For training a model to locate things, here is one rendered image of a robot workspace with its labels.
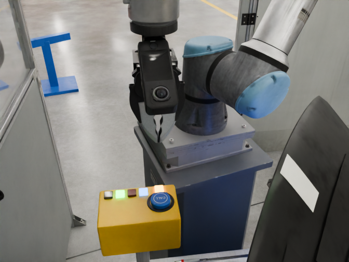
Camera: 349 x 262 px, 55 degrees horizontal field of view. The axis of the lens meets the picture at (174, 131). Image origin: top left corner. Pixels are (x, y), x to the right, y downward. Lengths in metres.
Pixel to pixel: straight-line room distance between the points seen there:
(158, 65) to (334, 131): 0.28
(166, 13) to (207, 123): 0.43
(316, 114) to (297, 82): 2.14
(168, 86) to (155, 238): 0.34
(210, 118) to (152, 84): 0.41
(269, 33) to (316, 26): 1.56
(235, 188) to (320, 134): 0.71
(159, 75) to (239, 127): 0.49
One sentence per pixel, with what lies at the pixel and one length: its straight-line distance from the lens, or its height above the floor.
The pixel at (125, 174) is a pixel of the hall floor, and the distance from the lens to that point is 2.40.
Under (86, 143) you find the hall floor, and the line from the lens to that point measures 2.76.
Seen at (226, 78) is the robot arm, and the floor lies 1.26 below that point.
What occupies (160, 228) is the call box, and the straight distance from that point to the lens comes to 0.67.
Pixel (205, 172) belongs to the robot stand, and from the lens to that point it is 0.87.
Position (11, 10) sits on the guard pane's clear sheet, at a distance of 1.45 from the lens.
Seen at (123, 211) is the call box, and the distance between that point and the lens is 0.68.
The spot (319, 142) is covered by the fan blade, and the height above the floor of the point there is 1.44.
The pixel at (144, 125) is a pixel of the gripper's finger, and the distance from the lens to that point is 0.57.
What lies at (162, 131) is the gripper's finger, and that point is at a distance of 0.58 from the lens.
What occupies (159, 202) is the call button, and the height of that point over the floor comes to 1.08.
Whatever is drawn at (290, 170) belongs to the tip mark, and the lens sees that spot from 0.20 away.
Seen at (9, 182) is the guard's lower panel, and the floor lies 0.83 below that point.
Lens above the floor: 1.57
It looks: 34 degrees down
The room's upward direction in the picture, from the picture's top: straight up
